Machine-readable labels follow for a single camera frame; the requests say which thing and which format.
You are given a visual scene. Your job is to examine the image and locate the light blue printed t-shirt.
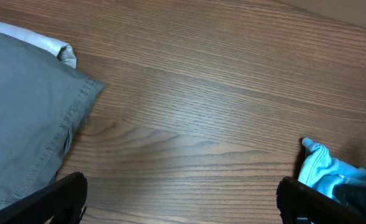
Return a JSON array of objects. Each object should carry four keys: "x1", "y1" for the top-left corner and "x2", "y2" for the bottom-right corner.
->
[{"x1": 298, "y1": 138, "x2": 366, "y2": 215}]

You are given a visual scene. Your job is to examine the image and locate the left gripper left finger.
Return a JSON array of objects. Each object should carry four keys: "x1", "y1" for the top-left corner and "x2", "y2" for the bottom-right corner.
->
[{"x1": 0, "y1": 172, "x2": 88, "y2": 224}]

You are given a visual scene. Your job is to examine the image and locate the folded grey trousers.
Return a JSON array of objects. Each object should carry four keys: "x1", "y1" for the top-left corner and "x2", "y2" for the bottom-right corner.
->
[{"x1": 0, "y1": 22, "x2": 104, "y2": 210}]

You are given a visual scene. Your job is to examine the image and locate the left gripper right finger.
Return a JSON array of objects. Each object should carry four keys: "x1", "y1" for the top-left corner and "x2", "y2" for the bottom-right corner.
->
[{"x1": 277, "y1": 177, "x2": 366, "y2": 224}]

